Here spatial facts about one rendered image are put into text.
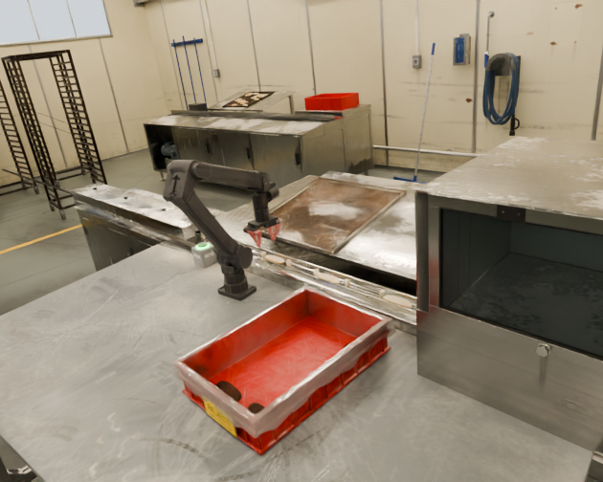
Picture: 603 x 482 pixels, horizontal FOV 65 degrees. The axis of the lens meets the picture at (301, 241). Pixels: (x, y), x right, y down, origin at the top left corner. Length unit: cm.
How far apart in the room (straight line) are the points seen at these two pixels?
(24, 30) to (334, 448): 819
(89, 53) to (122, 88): 74
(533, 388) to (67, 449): 103
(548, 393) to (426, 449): 27
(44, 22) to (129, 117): 187
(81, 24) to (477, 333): 849
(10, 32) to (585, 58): 742
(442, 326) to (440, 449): 26
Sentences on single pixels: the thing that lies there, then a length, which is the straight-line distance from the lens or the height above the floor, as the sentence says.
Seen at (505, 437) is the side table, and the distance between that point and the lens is 114.
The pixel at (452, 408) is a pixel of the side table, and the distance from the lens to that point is 118.
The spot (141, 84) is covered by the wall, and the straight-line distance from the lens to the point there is 941.
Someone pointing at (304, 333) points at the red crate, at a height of 82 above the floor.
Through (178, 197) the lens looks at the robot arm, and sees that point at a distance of 140.
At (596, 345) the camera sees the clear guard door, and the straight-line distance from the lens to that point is 102.
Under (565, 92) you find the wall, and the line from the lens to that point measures 502.
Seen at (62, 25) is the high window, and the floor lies 221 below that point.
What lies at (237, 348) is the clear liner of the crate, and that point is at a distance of 134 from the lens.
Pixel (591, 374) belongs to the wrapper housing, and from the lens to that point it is 105.
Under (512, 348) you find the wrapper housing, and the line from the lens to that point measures 108.
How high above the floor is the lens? 162
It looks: 23 degrees down
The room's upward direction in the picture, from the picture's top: 7 degrees counter-clockwise
